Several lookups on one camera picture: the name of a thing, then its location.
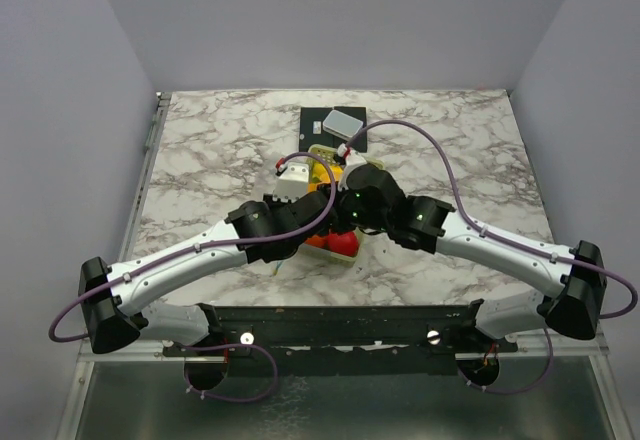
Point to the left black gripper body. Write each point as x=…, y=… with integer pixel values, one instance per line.
x=277, y=206

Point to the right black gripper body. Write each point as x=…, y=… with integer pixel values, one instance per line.
x=350, y=213

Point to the clear zip top bag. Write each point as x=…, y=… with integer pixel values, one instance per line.
x=276, y=267

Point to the pale green plastic basket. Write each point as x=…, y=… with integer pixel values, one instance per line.
x=327, y=153

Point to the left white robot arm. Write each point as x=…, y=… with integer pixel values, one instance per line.
x=113, y=297

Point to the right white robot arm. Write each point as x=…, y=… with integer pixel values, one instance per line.
x=566, y=284

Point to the orange tangerine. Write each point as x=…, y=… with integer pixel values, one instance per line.
x=317, y=241

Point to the red apple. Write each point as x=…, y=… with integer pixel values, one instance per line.
x=345, y=244

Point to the yellow banana bunch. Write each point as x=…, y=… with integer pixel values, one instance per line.
x=320, y=174

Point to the grey white small box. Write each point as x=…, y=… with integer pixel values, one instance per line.
x=342, y=125

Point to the black flat box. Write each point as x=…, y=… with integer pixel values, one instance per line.
x=311, y=130

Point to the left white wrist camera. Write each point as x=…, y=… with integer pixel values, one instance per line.
x=292, y=181

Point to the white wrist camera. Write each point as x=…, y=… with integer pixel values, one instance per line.
x=292, y=181
x=349, y=159

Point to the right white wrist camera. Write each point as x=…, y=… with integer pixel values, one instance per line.
x=349, y=159

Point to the black metal base rail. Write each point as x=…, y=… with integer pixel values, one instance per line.
x=349, y=341

